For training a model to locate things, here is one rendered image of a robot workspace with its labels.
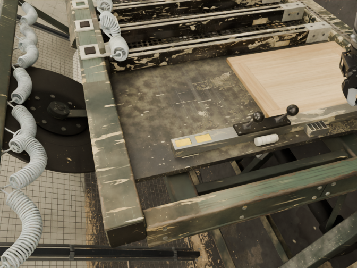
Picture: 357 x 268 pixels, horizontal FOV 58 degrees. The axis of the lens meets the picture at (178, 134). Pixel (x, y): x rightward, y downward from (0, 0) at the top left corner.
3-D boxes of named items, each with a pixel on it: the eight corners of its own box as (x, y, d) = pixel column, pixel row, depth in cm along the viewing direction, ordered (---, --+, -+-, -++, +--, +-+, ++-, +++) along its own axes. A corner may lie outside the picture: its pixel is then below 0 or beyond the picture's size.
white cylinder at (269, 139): (256, 148, 110) (278, 143, 112) (258, 142, 108) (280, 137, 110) (253, 142, 112) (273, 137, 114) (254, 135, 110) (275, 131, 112)
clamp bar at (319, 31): (329, 41, 160) (348, -8, 143) (86, 80, 135) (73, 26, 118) (317, 32, 167) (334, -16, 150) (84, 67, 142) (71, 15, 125)
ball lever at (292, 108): (283, 125, 114) (303, 112, 101) (273, 127, 113) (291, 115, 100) (279, 115, 114) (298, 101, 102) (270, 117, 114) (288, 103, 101)
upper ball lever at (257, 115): (252, 132, 111) (268, 119, 98) (241, 134, 110) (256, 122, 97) (248, 121, 112) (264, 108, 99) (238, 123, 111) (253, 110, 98)
